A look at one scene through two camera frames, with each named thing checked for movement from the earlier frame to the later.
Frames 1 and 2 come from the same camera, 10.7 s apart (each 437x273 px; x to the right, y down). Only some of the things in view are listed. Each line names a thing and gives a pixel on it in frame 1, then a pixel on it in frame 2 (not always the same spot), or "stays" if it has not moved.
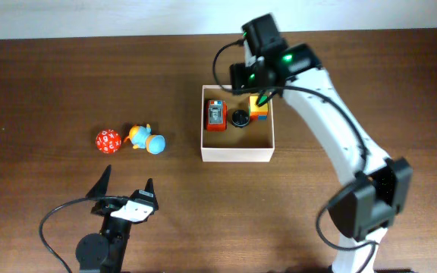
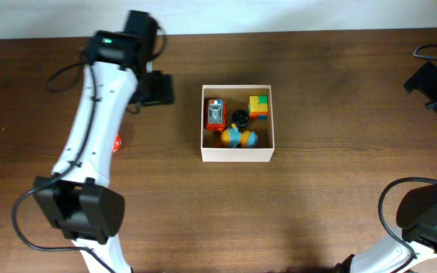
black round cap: x=240 y=118 stays
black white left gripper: x=100 y=188 to x=164 y=90
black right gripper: x=240 y=80 to x=423 y=78
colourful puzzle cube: x=257 y=113 stays
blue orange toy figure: x=140 y=137 to x=233 y=138
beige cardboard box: x=253 y=142 stays
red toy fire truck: x=216 y=115 stays
